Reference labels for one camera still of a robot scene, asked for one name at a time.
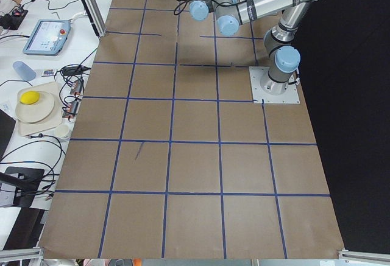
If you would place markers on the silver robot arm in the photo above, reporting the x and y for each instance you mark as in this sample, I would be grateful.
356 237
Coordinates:
283 17

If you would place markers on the white paper cup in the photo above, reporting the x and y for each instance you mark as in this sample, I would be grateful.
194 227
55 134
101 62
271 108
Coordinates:
63 132

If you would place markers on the beige tray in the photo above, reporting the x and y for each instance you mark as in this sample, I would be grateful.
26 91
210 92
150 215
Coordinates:
55 117

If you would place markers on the round beige plate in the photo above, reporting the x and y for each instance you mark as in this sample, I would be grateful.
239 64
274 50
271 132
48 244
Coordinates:
36 112

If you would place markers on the yellow lemon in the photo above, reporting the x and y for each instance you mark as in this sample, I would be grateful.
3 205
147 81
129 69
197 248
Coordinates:
29 98

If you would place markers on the blue teach pendant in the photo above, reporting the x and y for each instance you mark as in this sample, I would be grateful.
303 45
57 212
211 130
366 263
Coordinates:
48 37

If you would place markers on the blue plastic cup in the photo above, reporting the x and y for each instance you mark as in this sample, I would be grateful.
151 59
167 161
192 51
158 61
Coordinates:
24 71

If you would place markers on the aluminium frame post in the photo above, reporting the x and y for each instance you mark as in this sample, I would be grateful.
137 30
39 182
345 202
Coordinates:
95 17

